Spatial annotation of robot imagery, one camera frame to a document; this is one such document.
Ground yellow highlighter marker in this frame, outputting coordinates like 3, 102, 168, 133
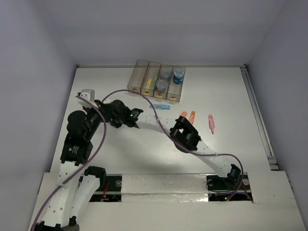
145, 79, 152, 91

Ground clear jar purple clips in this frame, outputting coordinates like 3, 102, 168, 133
156, 80, 168, 92

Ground green highlighter marker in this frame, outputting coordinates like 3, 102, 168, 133
151, 75, 158, 89

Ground clear jar colourful clips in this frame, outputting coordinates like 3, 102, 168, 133
160, 70, 172, 81

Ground blue round clip jar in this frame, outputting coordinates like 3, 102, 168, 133
173, 67, 185, 84

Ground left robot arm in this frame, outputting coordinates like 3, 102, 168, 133
31, 98, 109, 231

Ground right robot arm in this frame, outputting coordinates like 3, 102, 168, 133
105, 100, 241, 189

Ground smoked drawer box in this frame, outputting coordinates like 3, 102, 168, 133
154, 64, 173, 99
167, 66, 186, 102
141, 62, 161, 96
127, 60, 149, 93

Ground blue correction tape pen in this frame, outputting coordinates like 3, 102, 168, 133
150, 104, 171, 110

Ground orange correction tape pen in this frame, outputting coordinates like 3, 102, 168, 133
189, 111, 195, 125

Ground pink highlighter marker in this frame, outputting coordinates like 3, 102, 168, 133
208, 115, 215, 134

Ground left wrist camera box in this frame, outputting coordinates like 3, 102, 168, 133
78, 89, 95, 102

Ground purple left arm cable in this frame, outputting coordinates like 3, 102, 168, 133
33, 96, 108, 231

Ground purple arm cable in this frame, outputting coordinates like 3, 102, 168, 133
33, 96, 108, 231
102, 89, 244, 201

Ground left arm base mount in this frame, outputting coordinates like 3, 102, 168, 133
84, 166, 122, 202

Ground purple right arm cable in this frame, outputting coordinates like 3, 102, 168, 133
102, 89, 244, 201

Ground silver foil front rail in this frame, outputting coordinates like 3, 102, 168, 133
121, 174, 208, 203

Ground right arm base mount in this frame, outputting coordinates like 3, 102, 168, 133
205, 165, 253, 202

